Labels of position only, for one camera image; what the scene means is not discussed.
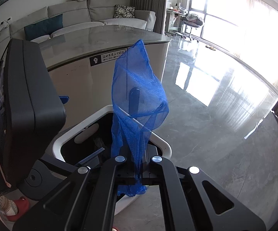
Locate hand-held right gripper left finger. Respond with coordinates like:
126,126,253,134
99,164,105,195
13,146,139,231

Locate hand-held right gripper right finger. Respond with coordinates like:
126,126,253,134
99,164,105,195
140,145,267,231

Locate white square trash bin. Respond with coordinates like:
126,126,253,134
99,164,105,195
52,105,172,216

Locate blue mesh bag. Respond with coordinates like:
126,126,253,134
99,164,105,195
111,38,170,197

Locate black label sticker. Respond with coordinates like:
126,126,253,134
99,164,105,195
90,49,126,66

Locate grey coffee table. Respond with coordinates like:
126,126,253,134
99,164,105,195
30,24,172,137

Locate teal cushion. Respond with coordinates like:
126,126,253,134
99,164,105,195
24,14,64,41

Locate red slipper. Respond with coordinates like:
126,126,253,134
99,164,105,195
7,196,30,222

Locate person's left leg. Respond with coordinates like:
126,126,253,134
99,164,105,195
0,194,18,216

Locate grey fabric sofa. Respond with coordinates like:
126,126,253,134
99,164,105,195
0,0,156,77

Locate floral black white cushion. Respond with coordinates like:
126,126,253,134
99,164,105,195
113,5,136,19

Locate grey brown curtain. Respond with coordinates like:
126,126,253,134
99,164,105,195
129,0,169,35

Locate cluttered side table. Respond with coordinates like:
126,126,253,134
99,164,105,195
165,1,190,35

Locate grey office chair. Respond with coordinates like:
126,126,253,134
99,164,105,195
181,12,205,41

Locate glass balcony door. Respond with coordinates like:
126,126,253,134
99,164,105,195
189,0,247,44

